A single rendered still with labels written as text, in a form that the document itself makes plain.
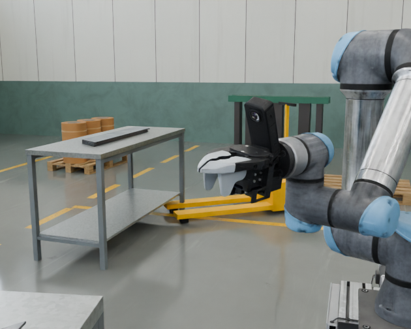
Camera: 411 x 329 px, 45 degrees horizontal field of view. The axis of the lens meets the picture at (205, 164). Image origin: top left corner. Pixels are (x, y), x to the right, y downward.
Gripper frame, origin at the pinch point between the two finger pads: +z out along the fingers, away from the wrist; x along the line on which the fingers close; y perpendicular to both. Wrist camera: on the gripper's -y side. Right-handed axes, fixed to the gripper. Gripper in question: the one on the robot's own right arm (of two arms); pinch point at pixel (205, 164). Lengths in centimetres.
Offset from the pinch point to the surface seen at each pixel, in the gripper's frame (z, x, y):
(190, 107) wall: -733, 692, 169
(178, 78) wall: -721, 726, 111
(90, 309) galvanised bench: -6, 35, 46
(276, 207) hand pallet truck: -394, 229, 172
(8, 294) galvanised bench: 3, 57, 49
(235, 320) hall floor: -177, 114, 163
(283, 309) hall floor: -210, 99, 162
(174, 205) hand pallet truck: -318, 314, 182
